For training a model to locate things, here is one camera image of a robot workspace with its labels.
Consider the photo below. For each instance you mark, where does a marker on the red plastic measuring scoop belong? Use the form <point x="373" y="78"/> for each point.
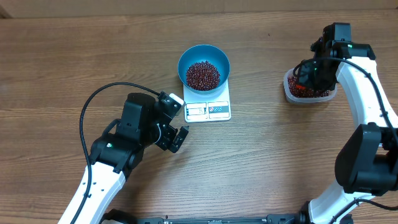
<point x="300" y="87"/>

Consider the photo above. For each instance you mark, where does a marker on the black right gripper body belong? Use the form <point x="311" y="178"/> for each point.
<point x="316" y="78"/>

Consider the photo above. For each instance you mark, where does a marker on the red beans in bowl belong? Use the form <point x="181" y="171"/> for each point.
<point x="202" y="76"/>

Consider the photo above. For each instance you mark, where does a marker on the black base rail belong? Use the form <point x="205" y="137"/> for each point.
<point x="202" y="219"/>

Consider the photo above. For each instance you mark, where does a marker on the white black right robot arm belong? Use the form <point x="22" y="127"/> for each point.
<point x="366" y="167"/>

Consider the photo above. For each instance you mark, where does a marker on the clear plastic food container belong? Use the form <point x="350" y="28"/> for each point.
<point x="300" y="98"/>

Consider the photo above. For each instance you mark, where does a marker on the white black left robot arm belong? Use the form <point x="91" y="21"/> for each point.
<point x="145" y="121"/>

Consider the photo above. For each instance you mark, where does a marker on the blue bowl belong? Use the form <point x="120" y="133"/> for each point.
<point x="201" y="53"/>

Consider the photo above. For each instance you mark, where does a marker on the red beans in container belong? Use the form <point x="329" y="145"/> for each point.
<point x="308" y="93"/>

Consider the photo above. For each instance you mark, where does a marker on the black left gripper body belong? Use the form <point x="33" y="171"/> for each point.
<point x="166" y="137"/>

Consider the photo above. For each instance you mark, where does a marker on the white digital kitchen scale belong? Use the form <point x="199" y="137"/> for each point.
<point x="211" y="107"/>

